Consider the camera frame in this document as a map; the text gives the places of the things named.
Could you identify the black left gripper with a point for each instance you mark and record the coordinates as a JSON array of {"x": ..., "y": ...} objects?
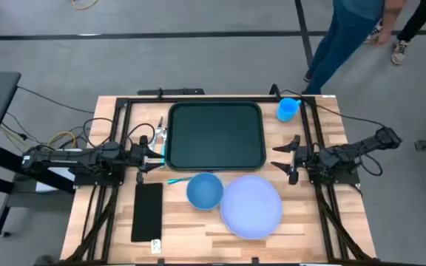
[{"x": 141, "y": 159}]

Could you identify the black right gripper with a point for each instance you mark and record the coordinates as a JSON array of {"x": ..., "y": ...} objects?
[{"x": 301, "y": 160}]

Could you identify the pale table knife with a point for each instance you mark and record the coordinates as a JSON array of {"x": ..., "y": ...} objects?
[{"x": 157, "y": 133}]

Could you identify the blue plastic fork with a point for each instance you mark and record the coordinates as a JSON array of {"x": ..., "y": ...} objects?
[{"x": 178, "y": 180}]

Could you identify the light blue plastic mug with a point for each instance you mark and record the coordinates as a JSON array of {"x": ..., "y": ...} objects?
[{"x": 286, "y": 111}]

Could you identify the blue plastic bowl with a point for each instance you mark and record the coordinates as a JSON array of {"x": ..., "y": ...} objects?
[{"x": 205, "y": 191}]

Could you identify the pale purple plastic plate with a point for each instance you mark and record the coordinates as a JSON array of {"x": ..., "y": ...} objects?
[{"x": 251, "y": 208}]

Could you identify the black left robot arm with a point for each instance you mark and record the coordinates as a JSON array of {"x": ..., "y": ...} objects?
[{"x": 69, "y": 157}]

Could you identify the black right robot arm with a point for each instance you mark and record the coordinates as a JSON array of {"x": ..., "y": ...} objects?
[{"x": 346, "y": 153}]

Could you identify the dark green serving tray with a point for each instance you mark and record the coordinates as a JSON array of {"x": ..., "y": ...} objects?
[{"x": 216, "y": 136}]

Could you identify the black flat bar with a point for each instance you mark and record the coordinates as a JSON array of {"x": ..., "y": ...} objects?
[{"x": 172, "y": 91}]

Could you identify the small white tag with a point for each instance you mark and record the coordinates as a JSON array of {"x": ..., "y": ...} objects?
[{"x": 156, "y": 247}]

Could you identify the person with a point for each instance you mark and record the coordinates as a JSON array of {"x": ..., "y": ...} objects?
[
  {"x": 346, "y": 33},
  {"x": 420, "y": 18}
]

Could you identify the black aluminium table frame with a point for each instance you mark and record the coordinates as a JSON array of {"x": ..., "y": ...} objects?
[{"x": 235, "y": 99}]

